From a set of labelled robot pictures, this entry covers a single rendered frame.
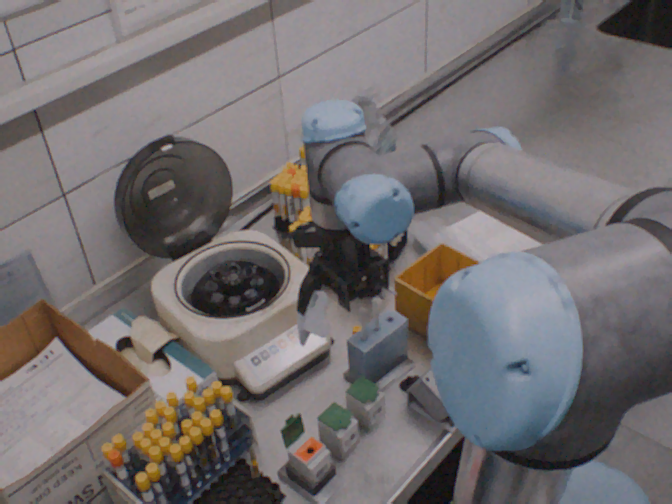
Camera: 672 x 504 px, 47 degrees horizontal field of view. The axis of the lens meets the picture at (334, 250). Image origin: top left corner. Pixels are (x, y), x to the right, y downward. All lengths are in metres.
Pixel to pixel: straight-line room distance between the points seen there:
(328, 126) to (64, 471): 0.60
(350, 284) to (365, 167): 0.23
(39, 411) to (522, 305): 0.95
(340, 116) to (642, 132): 1.19
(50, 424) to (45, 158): 0.42
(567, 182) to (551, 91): 1.43
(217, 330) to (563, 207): 0.71
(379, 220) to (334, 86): 0.98
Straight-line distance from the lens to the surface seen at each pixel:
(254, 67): 1.56
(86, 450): 1.14
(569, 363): 0.46
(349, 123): 0.88
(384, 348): 1.23
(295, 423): 1.11
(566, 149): 1.87
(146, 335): 1.29
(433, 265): 1.40
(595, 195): 0.66
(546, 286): 0.47
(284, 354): 1.28
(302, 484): 1.15
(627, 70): 2.26
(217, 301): 1.30
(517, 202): 0.73
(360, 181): 0.81
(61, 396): 1.29
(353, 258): 0.97
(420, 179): 0.84
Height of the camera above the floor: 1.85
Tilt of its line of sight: 39 degrees down
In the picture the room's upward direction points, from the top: 4 degrees counter-clockwise
